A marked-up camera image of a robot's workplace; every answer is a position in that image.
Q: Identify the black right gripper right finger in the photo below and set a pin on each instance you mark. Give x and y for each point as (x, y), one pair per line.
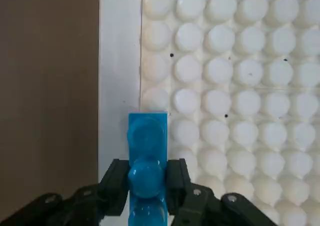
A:
(180, 178)

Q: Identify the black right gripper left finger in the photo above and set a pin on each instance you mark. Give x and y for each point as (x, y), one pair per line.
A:
(110, 183)

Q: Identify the blue three-stud toy block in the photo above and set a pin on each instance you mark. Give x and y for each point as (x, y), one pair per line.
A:
(147, 135)

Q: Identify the white studded baseplate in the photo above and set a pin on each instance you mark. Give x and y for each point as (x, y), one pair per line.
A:
(225, 60)

